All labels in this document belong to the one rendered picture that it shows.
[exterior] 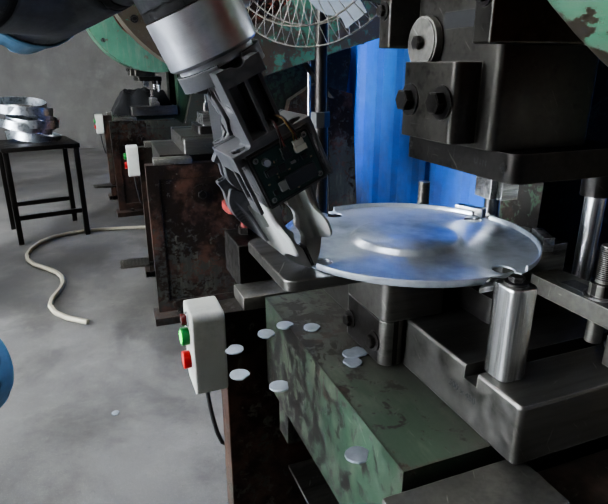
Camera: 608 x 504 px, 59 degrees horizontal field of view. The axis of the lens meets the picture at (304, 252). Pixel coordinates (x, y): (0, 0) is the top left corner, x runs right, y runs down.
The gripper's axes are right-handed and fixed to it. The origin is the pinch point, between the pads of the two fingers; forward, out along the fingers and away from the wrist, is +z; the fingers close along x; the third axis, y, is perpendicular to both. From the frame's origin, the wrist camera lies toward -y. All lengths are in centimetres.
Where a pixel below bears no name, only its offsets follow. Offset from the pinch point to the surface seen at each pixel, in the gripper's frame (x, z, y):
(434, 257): 11.5, 6.8, 3.5
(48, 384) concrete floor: -66, 57, -123
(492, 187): 24.0, 6.6, -1.3
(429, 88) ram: 20.5, -7.4, -2.5
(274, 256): -2.2, 0.7, -3.9
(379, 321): 4.2, 12.1, 0.6
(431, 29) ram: 24.7, -11.9, -5.5
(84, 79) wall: 6, 3, -664
